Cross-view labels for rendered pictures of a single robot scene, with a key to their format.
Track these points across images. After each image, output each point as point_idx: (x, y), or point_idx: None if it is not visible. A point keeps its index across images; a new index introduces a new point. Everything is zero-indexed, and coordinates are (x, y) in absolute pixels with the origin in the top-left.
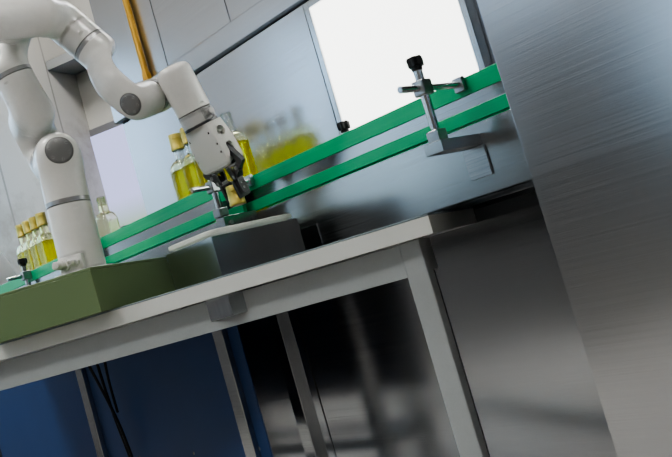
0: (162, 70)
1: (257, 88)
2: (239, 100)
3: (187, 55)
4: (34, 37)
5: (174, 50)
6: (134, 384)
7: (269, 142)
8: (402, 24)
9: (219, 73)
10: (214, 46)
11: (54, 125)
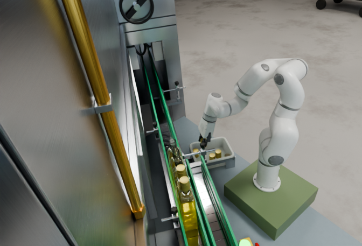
0: (220, 95)
1: (142, 136)
2: (144, 150)
3: (136, 143)
4: (272, 78)
5: (126, 153)
6: None
7: (148, 162)
8: (134, 85)
9: (141, 140)
10: (134, 124)
11: (271, 138)
